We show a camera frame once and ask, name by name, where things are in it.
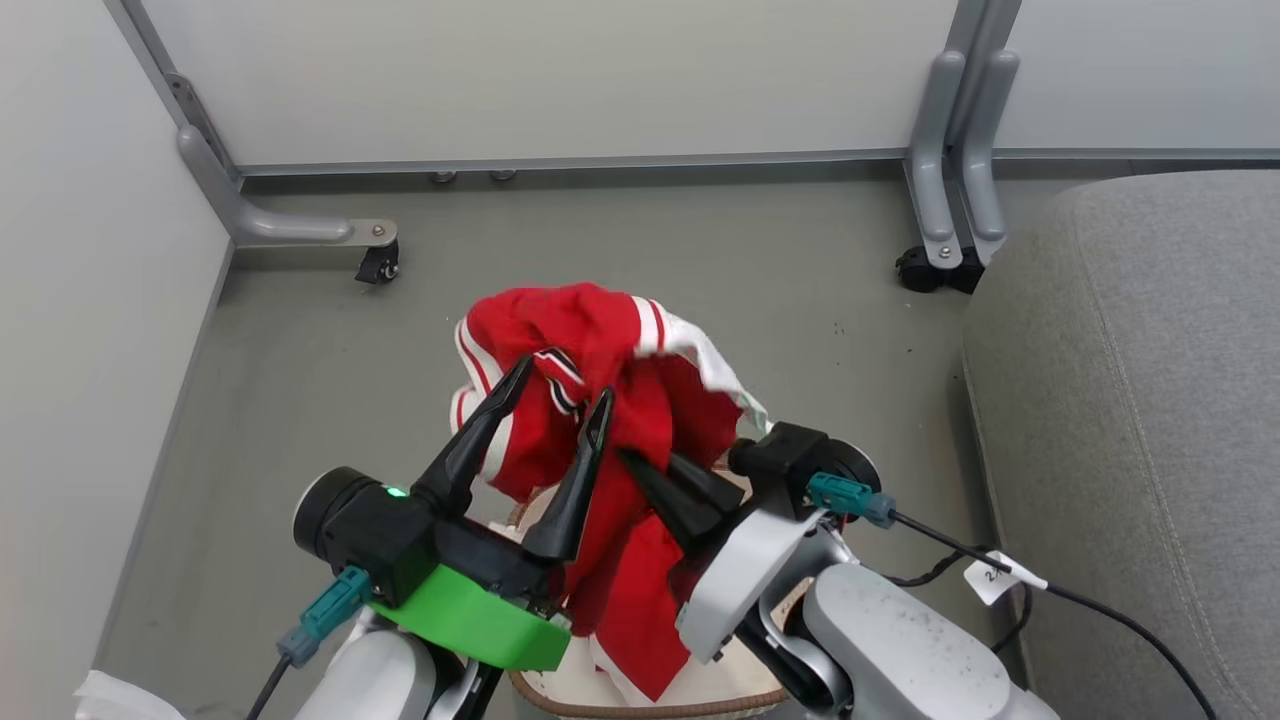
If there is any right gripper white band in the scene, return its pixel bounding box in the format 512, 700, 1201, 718
615, 448, 831, 663

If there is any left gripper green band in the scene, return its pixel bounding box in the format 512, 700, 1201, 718
368, 356, 615, 671

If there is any red white clothing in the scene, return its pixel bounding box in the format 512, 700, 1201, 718
447, 283, 771, 704

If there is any cream laundry basket brown rim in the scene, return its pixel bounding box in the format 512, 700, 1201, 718
505, 478, 806, 720

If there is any black double caster wheel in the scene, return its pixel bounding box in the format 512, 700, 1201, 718
894, 244, 987, 296

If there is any long grey partition foot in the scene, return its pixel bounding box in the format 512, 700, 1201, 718
177, 124, 400, 250

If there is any upright grey partition foot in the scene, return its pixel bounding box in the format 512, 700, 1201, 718
905, 50, 967, 272
961, 49, 1022, 243

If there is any white crumpled cloth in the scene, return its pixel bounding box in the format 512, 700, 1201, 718
73, 669, 187, 720

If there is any grey fabric sofa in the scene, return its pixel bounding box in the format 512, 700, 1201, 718
961, 170, 1280, 720

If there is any left camera cable teal plug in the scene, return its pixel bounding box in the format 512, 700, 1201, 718
244, 565, 374, 720

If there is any white cable tag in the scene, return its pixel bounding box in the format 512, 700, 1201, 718
964, 551, 1049, 607

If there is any thin black looped cable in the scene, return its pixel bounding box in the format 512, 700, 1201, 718
885, 546, 1034, 653

